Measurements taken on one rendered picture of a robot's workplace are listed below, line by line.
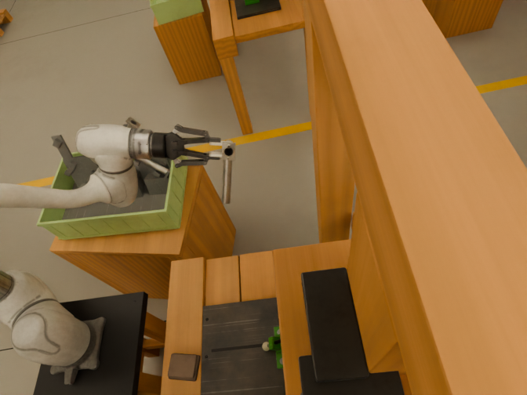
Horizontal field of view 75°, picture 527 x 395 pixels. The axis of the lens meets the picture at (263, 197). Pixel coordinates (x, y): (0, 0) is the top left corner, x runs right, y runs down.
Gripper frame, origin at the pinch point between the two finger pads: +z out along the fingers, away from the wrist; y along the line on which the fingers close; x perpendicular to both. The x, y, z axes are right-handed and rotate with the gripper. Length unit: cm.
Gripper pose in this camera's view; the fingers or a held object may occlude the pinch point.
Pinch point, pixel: (220, 149)
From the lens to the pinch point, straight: 106.7
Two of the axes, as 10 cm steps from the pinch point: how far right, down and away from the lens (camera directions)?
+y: 0.9, -9.1, -4.1
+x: -0.9, -4.2, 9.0
